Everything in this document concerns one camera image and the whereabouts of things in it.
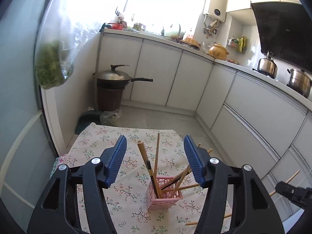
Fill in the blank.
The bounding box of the pink perforated utensil holder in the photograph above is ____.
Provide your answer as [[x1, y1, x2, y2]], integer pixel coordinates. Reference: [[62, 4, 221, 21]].
[[145, 182, 183, 211]]

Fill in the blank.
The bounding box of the black chopstick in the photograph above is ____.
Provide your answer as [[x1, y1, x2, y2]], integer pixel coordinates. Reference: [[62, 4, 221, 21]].
[[137, 140, 163, 199], [160, 148, 214, 191]]

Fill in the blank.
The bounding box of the black tipped chopstick on table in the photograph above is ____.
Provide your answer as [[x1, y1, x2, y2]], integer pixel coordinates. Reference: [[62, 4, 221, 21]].
[[160, 148, 214, 191]]

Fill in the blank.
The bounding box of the crumpled plastic bag on floor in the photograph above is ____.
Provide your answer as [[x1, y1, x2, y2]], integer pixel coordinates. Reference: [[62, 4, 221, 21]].
[[100, 109, 122, 126]]

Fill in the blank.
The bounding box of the dark green dustpan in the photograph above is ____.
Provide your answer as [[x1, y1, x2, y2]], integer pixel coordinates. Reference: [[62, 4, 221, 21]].
[[74, 110, 103, 135]]

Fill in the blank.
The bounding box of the floral tablecloth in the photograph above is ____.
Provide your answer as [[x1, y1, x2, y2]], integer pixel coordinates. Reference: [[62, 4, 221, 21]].
[[49, 122, 232, 234]]

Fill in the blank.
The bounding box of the wooden chopstick on table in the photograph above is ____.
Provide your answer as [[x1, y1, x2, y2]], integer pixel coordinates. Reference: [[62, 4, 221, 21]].
[[186, 221, 198, 226]]

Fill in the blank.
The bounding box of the wok with lid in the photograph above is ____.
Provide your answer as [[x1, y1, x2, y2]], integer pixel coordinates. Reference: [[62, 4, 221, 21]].
[[97, 65, 153, 89]]

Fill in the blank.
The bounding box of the yellow ceramic pot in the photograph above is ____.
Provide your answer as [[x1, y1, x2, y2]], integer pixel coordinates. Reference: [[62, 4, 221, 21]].
[[208, 43, 229, 60]]

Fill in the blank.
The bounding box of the stainless steel kettle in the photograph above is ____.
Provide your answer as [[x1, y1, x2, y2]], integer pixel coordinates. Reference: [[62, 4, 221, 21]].
[[256, 51, 278, 79]]

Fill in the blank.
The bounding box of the stainless steel stockpot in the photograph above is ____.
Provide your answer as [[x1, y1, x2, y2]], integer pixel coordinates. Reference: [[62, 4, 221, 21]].
[[287, 69, 312, 98]]

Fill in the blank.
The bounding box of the red basin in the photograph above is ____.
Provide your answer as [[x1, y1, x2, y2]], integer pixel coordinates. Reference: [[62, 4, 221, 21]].
[[107, 23, 123, 30]]

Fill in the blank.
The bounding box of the white water heater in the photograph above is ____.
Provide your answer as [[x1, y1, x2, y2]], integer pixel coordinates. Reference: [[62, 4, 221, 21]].
[[203, 0, 227, 23]]

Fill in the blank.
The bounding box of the black range hood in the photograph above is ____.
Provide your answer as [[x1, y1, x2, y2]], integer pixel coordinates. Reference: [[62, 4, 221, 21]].
[[251, 2, 312, 72]]

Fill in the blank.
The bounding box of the plastic bag of greens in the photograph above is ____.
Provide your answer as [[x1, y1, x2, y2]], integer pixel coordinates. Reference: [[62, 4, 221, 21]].
[[34, 0, 100, 90]]

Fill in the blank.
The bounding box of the wall rack with packets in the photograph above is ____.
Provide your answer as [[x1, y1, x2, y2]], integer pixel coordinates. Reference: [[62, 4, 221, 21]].
[[227, 36, 247, 53]]

